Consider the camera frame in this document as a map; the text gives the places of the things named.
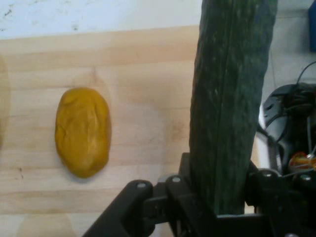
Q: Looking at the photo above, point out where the orange yellow packet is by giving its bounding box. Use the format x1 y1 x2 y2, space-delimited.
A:
289 152 316 171

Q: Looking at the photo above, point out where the blue box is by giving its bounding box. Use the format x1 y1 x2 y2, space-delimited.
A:
308 0 316 53

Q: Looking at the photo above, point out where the yellow brown potato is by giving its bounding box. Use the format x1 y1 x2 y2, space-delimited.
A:
54 87 113 179

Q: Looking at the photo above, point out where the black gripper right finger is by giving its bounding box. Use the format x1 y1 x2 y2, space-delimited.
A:
243 159 316 237

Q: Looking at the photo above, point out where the black floor device with cables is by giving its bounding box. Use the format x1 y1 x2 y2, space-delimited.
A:
256 82 316 174

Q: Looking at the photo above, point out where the wooden cutting board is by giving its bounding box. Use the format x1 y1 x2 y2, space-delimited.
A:
0 24 200 237

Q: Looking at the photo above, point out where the dark green cucumber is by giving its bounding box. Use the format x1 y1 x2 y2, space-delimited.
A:
188 0 278 216

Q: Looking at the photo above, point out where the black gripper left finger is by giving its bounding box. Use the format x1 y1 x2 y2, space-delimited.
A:
83 152 218 237

